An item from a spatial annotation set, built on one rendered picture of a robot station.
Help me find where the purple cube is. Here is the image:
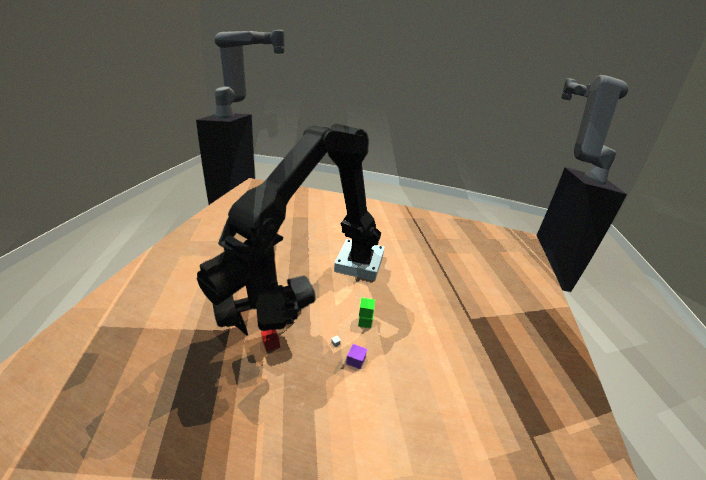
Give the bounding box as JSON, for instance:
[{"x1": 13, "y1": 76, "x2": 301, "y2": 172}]
[{"x1": 346, "y1": 344, "x2": 367, "y2": 369}]

